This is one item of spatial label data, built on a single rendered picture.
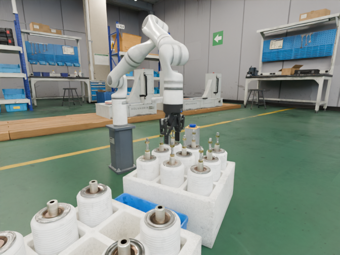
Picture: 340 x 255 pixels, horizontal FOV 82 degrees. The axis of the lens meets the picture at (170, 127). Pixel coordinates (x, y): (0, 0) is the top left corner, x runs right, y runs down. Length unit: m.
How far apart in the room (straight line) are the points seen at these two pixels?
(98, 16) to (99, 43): 0.82
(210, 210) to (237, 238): 0.19
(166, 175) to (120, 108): 0.62
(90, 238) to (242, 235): 0.55
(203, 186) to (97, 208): 0.35
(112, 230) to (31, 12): 9.01
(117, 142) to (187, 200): 0.68
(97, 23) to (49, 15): 2.48
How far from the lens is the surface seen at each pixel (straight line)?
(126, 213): 0.67
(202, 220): 0.75
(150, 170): 0.81
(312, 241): 0.97
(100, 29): 7.45
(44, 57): 6.68
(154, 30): 0.89
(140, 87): 3.24
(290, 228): 0.99
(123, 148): 1.28
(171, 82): 0.69
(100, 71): 7.21
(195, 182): 0.72
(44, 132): 2.60
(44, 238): 0.58
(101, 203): 0.62
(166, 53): 0.69
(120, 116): 1.25
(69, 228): 0.58
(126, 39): 6.11
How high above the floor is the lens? 0.56
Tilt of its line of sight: 12 degrees down
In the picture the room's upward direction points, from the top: straight up
